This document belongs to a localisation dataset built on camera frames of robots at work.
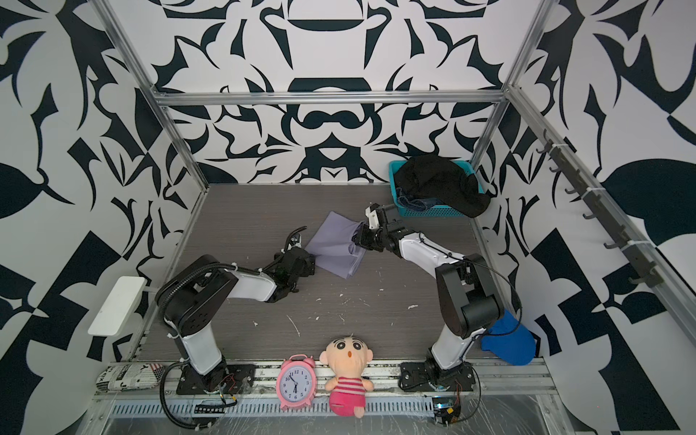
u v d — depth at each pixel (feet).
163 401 2.25
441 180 3.78
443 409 2.35
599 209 1.80
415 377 2.44
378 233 2.61
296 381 2.35
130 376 2.35
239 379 2.44
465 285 1.69
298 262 2.49
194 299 1.60
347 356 2.31
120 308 2.10
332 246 2.97
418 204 3.24
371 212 2.85
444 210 3.16
